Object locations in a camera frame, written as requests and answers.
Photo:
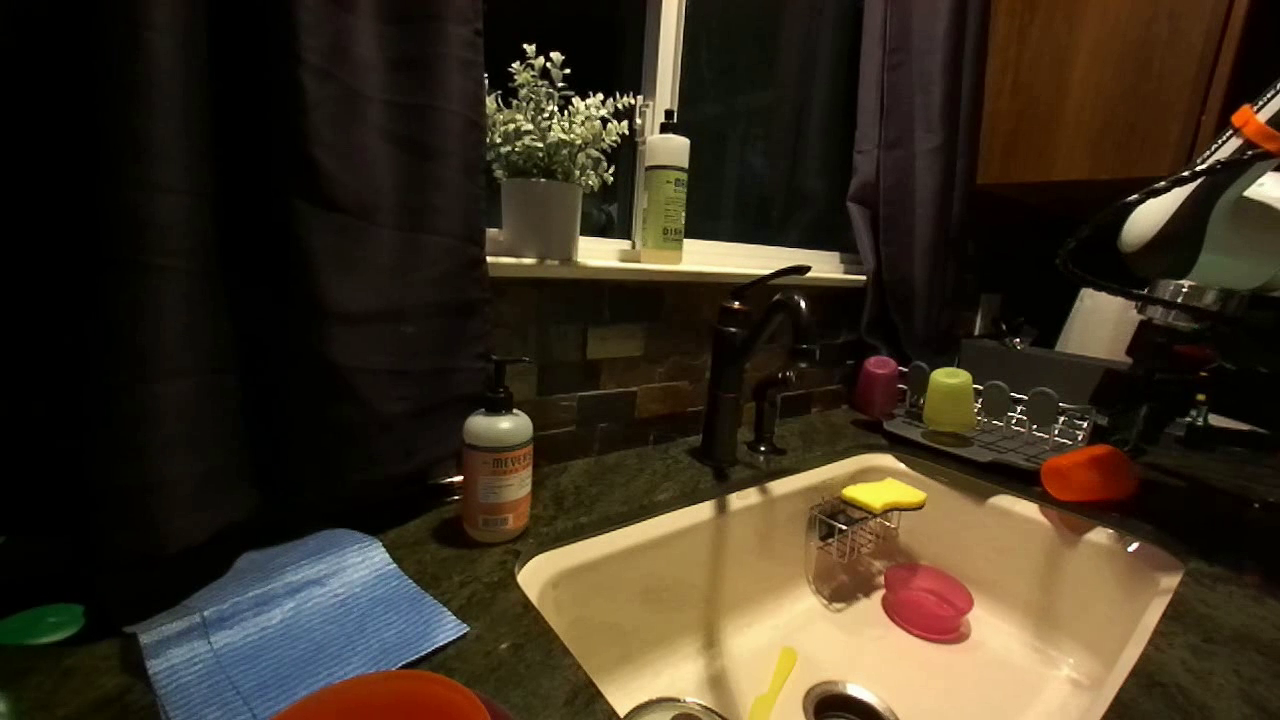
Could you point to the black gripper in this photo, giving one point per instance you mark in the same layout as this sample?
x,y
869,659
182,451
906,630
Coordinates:
x,y
1174,381

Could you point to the orange plastic cup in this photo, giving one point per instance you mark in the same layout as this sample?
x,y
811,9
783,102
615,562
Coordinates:
x,y
1090,472

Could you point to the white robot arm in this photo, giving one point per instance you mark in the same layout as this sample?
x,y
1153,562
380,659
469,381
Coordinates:
x,y
1201,214

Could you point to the light green plastic cup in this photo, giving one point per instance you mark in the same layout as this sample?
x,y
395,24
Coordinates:
x,y
948,403

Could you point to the magenta plastic cup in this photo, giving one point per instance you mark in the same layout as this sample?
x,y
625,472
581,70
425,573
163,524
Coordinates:
x,y
883,386

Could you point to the pink plastic cup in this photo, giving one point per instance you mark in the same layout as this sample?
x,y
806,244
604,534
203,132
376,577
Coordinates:
x,y
926,601

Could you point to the metal dish rack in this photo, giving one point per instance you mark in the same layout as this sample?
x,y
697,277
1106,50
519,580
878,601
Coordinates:
x,y
1026,427

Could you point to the yellow sponge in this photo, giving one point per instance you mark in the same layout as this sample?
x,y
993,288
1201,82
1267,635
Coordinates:
x,y
883,492

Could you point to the narrow dark curtain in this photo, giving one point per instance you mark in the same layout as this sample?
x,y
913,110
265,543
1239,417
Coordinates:
x,y
923,172

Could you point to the dark kitchen faucet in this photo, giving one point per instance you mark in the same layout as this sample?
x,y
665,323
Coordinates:
x,y
734,360

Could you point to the white window sill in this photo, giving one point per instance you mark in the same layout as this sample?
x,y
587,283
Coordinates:
x,y
747,260

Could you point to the metal sink drain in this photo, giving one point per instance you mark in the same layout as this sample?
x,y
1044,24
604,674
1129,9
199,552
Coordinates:
x,y
848,704

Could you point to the yellow-green plastic utensil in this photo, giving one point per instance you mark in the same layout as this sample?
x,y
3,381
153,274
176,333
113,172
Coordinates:
x,y
774,685

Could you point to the green dish soap bottle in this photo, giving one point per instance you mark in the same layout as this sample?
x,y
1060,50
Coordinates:
x,y
660,195

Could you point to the white kitchen sink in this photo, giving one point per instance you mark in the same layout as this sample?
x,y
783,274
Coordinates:
x,y
642,601

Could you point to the potted plant white pot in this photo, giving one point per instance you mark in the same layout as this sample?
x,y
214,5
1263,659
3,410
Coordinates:
x,y
544,161

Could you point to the hand soap pump bottle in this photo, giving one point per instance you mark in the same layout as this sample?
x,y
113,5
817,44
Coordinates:
x,y
498,472

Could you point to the orange plastic bowl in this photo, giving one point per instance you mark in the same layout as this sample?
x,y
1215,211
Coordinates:
x,y
385,698

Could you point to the blue dish cloth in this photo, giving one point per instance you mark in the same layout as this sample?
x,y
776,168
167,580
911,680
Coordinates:
x,y
294,621

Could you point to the large dark curtain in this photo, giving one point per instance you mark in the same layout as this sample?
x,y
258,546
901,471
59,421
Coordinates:
x,y
242,264

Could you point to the green round lid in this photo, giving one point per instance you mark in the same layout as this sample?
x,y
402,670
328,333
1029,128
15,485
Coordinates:
x,y
41,626

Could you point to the wooden wall cabinet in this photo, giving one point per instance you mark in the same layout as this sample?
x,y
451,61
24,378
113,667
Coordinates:
x,y
1106,85

